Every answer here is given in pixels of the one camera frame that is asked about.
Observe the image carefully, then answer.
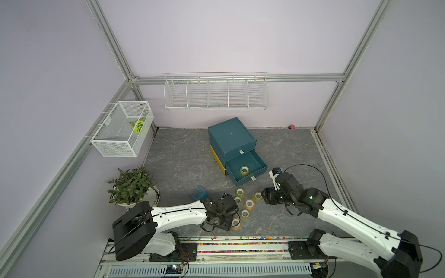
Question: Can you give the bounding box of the teal drawer cabinet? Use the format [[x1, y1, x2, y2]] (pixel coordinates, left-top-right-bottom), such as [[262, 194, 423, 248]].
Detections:
[[207, 117, 268, 187]]

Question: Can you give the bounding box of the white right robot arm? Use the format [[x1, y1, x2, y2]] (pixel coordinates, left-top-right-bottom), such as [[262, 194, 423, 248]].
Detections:
[[261, 167, 423, 278]]

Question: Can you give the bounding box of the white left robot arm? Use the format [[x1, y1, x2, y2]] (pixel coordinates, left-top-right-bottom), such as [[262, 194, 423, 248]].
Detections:
[[112, 193, 239, 261]]

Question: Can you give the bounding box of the orange tape roll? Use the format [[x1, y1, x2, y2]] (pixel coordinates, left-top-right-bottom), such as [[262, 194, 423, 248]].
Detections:
[[231, 218, 242, 231], [245, 199, 255, 210]]

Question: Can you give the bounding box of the blue toy rake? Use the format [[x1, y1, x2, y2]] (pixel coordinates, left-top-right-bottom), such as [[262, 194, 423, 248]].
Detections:
[[189, 185, 208, 201]]

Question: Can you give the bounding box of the white plant pot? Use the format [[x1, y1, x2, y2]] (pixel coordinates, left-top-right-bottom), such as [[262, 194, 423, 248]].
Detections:
[[118, 186, 160, 210]]

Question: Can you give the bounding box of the green potted plant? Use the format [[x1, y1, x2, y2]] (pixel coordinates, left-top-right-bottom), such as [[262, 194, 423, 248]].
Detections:
[[107, 166, 154, 205]]

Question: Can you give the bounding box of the green toy in basket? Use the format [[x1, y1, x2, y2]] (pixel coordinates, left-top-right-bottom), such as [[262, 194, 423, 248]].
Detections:
[[129, 117, 146, 134]]

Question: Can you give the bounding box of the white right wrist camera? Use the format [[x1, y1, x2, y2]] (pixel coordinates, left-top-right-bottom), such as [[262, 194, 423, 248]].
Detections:
[[269, 167, 282, 191]]

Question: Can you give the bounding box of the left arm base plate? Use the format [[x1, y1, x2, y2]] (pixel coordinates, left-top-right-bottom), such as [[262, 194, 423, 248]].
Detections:
[[149, 243, 198, 262]]

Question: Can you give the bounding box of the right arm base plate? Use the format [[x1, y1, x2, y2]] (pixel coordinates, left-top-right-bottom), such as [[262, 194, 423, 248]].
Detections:
[[287, 229, 337, 261]]

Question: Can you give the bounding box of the white vented cable duct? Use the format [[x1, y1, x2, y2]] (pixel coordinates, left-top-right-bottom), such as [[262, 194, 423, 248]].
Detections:
[[105, 262, 312, 278]]

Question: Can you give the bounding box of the white wire wall shelf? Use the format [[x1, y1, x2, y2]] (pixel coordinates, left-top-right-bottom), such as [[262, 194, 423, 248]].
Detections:
[[163, 73, 269, 110]]

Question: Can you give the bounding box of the white wire basket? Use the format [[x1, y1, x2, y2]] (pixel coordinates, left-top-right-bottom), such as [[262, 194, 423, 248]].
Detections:
[[90, 101, 154, 158]]

